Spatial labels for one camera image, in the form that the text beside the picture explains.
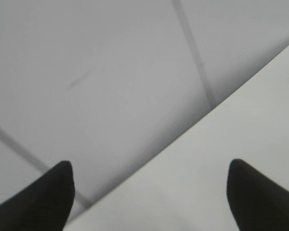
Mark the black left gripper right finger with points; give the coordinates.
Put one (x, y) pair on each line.
(256, 202)

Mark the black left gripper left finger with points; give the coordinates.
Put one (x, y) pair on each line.
(44, 205)

